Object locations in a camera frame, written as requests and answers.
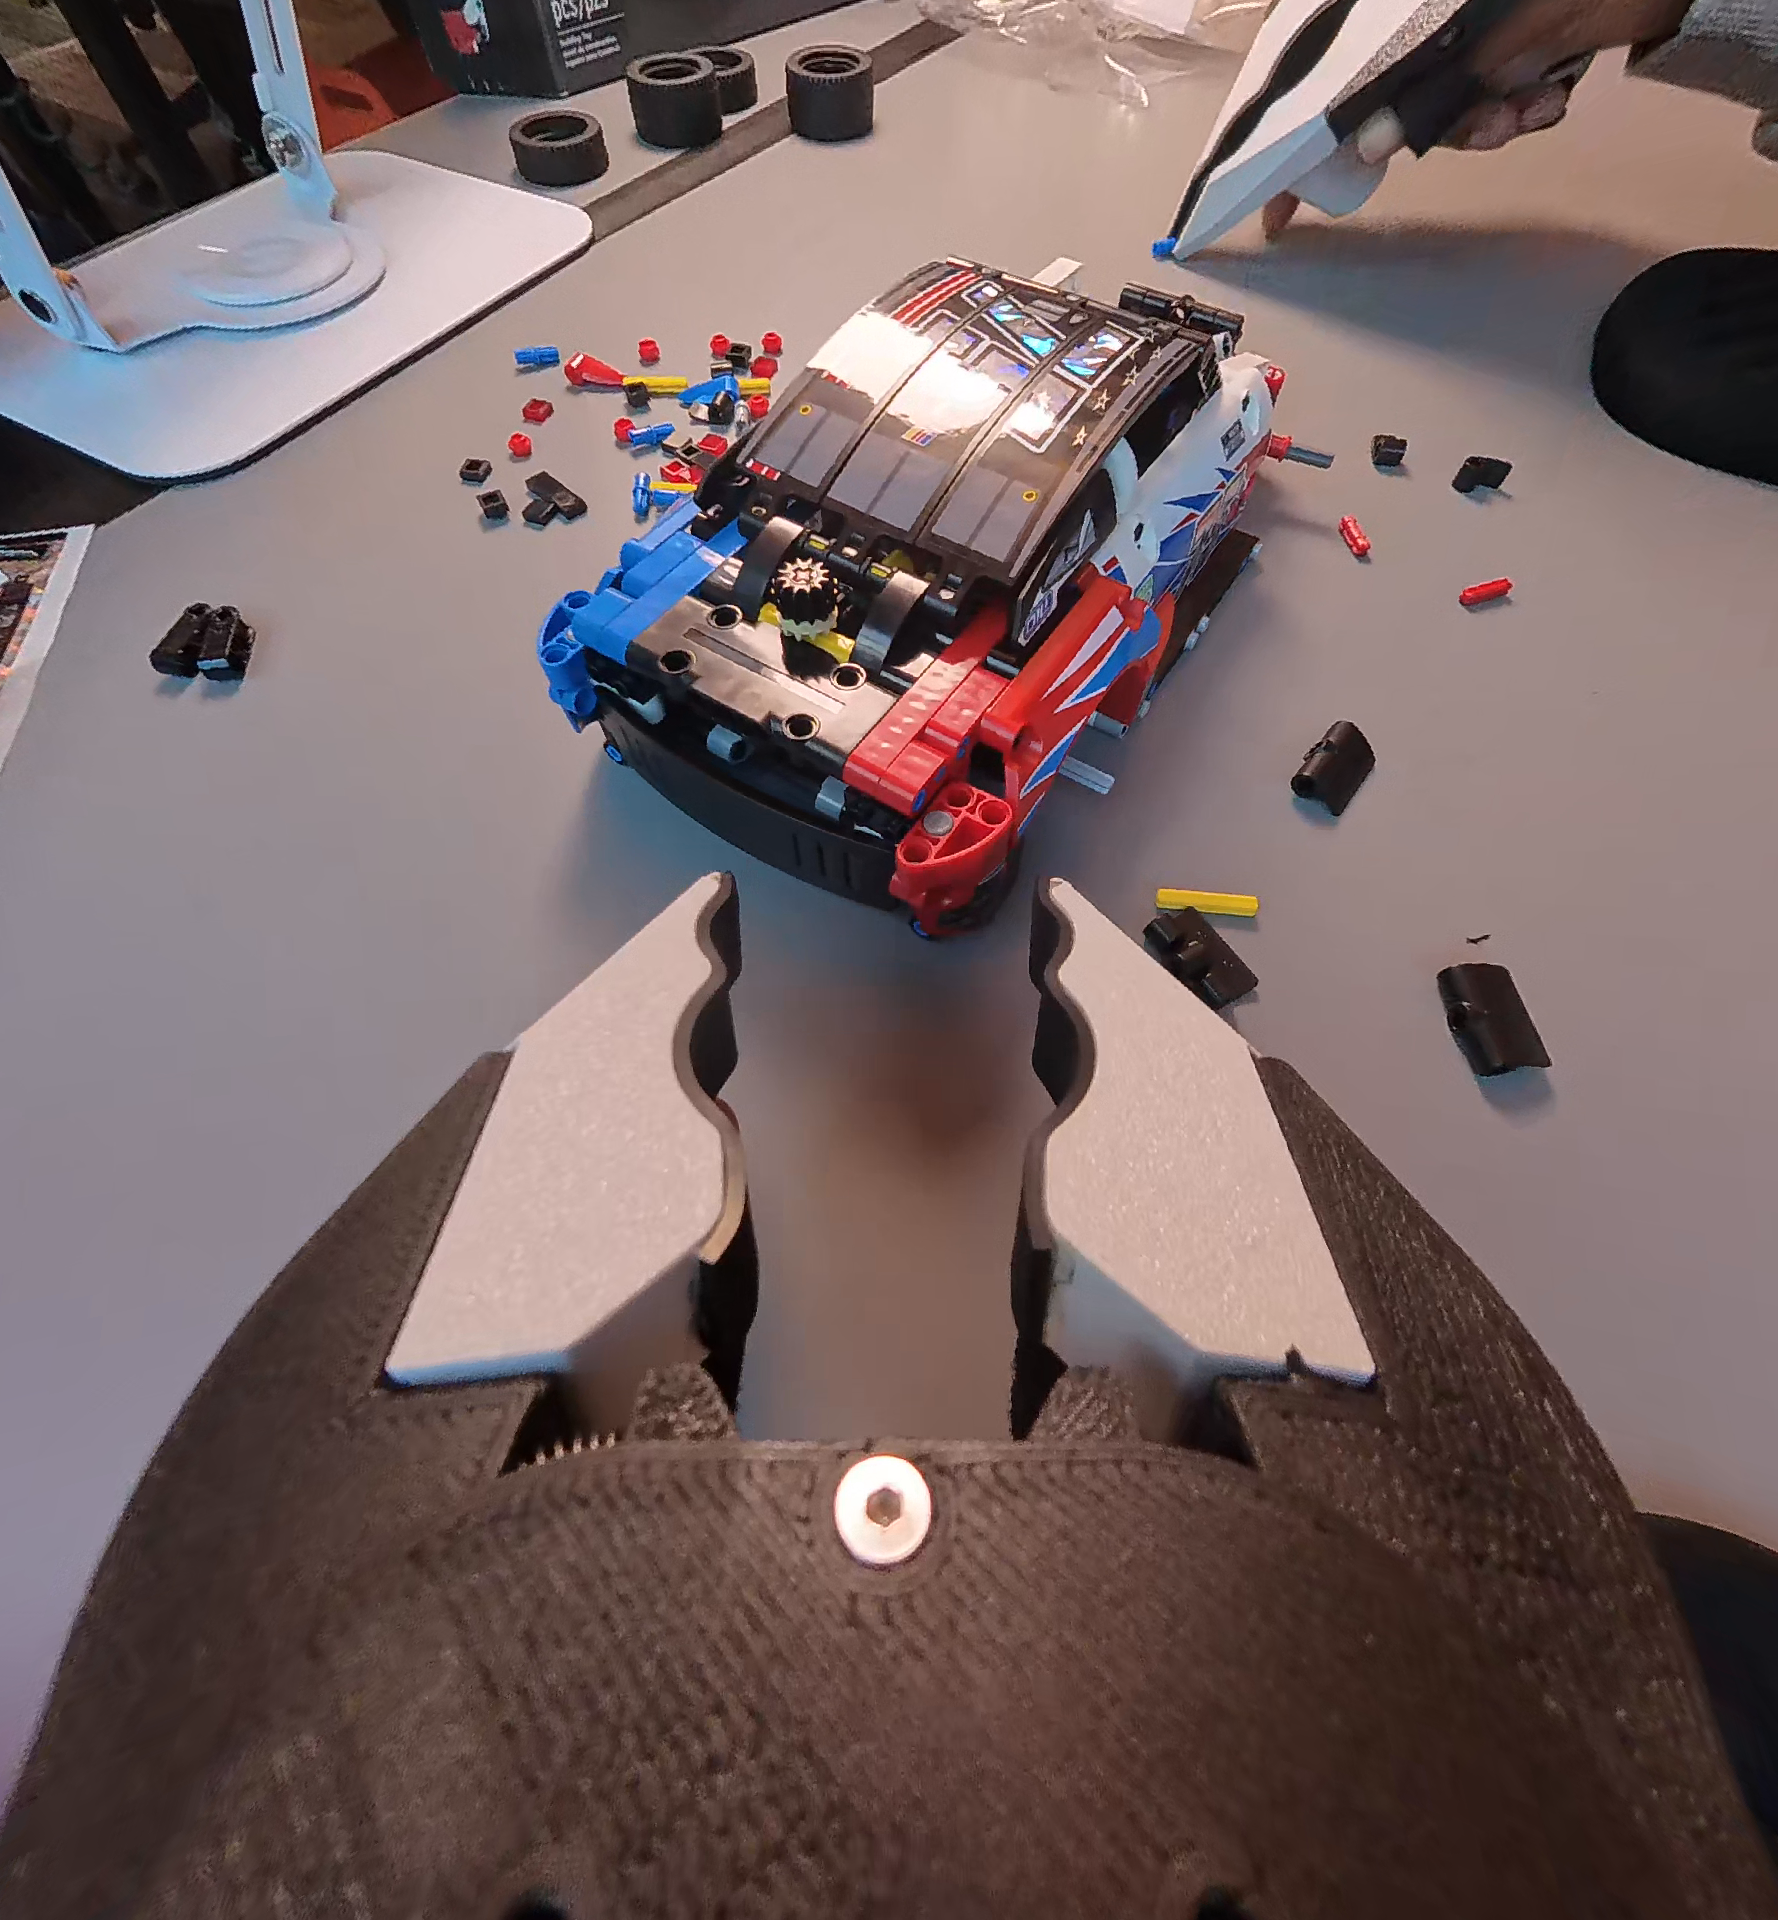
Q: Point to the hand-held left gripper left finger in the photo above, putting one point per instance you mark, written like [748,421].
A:
[574,1170]

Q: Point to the clear plastic bag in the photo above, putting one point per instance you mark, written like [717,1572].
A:
[1069,44]

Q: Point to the pile of small lego pieces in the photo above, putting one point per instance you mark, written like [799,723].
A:
[588,369]

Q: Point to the black lego set box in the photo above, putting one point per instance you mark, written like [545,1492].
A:
[559,31]

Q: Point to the yellow lego axle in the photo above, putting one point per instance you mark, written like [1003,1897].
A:
[1206,903]

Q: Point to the flat black lego piece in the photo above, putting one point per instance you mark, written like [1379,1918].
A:
[1201,957]

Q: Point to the person's right forearm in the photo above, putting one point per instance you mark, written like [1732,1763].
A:
[1775,91]

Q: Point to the double black lego connector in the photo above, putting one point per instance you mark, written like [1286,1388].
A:
[204,640]

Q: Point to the black chair armrest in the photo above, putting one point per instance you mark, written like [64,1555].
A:
[1729,375]

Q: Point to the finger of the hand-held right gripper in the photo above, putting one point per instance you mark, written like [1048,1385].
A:
[1279,39]
[1279,180]

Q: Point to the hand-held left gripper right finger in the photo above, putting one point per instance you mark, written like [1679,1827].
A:
[1189,1184]

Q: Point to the white book stand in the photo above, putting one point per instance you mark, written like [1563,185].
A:
[378,270]

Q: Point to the lego race car model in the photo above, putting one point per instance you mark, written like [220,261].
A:
[904,451]

